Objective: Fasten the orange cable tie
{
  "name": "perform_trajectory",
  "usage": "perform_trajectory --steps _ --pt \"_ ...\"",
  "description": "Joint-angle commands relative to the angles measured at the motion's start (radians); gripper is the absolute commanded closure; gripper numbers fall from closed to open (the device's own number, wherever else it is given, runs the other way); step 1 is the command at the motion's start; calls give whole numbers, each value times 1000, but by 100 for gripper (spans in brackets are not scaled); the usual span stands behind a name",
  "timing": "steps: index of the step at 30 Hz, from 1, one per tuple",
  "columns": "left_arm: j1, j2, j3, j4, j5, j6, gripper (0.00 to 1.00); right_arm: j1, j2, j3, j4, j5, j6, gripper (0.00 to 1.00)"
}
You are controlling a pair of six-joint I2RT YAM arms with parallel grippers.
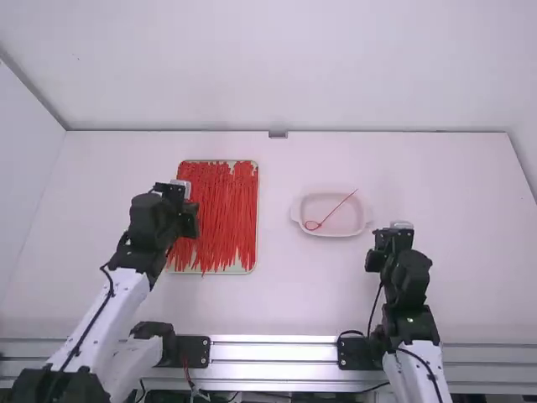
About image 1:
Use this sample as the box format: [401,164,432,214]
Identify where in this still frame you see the white dish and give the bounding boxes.
[288,181,375,238]

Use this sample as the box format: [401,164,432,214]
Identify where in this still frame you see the thin red wire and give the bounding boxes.
[181,355,199,390]

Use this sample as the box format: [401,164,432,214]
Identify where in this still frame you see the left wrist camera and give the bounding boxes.
[169,179,193,199]

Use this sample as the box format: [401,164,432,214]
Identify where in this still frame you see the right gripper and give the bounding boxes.
[363,228,415,274]

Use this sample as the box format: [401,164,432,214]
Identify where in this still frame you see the row of orange cable ties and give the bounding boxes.
[166,161,258,276]

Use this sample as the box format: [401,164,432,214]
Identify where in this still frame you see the orange cable tie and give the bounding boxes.
[304,188,359,232]

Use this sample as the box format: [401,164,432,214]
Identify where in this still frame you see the black cable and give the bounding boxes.
[367,281,383,339]
[99,263,117,301]

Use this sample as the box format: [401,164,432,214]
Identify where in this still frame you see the pale tray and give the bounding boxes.
[165,158,260,276]

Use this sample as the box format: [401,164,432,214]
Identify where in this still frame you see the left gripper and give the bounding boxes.
[154,182,201,239]

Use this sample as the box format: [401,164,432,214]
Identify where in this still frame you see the silver rails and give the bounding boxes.
[0,333,537,395]

